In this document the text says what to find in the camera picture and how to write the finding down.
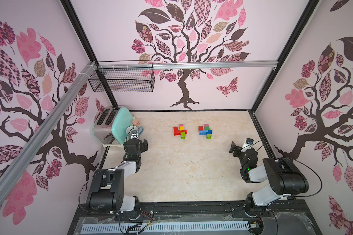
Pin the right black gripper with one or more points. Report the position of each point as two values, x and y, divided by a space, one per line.
237 149

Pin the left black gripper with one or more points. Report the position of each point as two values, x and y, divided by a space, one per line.
144 146

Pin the red long lego brick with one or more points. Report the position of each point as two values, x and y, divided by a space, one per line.
176 133

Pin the blue long lego brick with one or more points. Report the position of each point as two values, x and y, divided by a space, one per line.
206 132

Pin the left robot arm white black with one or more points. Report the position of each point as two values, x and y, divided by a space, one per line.
107 186

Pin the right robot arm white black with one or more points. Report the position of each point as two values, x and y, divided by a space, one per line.
283 177

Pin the blue floral mug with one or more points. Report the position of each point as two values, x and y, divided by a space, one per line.
139 129

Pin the pink patterned small jar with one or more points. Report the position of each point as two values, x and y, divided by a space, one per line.
136 122

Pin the mint green toaster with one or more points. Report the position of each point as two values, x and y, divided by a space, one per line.
111 124

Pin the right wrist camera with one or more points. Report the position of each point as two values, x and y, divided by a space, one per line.
248 142

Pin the white slotted cable duct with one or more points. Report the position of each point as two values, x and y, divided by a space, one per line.
163 227

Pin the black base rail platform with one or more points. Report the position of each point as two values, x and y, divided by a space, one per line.
285 217

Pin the black wire basket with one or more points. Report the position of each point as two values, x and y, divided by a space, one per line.
128 75

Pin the aluminium frame rail back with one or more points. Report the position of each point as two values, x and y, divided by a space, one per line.
196 65

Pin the aluminium frame rail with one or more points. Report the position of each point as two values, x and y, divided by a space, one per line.
196 65
16 169

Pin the aluminium frame rail left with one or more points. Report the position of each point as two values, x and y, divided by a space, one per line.
16 169

